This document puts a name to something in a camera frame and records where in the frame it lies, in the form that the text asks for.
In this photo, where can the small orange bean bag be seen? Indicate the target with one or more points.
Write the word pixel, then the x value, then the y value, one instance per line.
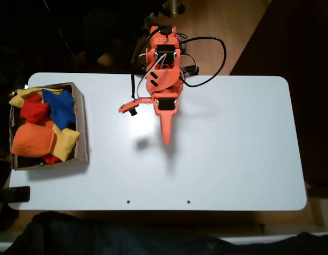
pixel 49 124

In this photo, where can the small red bean bag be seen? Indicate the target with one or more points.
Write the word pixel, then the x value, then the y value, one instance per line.
pixel 50 159

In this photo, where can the orange camera mount with camera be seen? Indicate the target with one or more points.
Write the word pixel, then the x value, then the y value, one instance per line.
pixel 126 106

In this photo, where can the cardboard box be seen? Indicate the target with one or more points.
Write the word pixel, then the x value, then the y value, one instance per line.
pixel 82 127

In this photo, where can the black table clamp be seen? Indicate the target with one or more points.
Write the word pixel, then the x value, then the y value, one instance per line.
pixel 18 194

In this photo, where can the large blue bean bag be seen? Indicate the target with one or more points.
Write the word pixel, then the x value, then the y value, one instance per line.
pixel 60 109

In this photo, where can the office chair base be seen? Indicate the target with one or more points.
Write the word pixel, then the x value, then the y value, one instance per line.
pixel 174 5

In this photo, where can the large red bean bag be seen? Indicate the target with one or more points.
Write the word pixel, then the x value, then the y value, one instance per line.
pixel 33 111

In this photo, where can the crumpled yellow bean bag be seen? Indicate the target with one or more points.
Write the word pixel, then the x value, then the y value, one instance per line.
pixel 17 99

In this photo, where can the large orange bean bag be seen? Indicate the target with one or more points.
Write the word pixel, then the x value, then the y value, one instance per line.
pixel 30 140

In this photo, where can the person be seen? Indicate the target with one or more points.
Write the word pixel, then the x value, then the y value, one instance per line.
pixel 100 239

